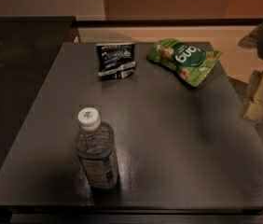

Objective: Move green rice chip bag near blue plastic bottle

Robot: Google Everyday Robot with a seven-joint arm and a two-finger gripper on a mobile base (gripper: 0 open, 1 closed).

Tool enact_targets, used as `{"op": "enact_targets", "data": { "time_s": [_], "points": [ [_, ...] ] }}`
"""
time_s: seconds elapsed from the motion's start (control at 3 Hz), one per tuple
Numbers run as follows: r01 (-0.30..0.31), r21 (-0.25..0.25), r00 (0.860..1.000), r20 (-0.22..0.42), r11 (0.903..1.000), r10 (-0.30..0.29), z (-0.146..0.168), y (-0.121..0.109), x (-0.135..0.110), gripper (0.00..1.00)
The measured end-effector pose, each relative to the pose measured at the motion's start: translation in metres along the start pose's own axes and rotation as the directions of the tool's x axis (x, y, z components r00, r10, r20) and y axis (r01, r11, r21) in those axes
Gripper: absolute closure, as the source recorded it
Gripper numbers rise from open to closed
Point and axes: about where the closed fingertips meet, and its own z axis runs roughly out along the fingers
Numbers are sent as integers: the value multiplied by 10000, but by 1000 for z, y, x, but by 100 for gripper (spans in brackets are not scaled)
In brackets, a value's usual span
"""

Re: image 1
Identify green rice chip bag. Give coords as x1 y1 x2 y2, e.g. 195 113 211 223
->
146 38 223 88

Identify clear plastic water bottle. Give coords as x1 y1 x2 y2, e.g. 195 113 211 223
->
76 107 119 190

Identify dark blue snack bag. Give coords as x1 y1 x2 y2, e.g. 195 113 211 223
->
96 42 137 80

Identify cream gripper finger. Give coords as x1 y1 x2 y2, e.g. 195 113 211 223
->
242 70 263 121

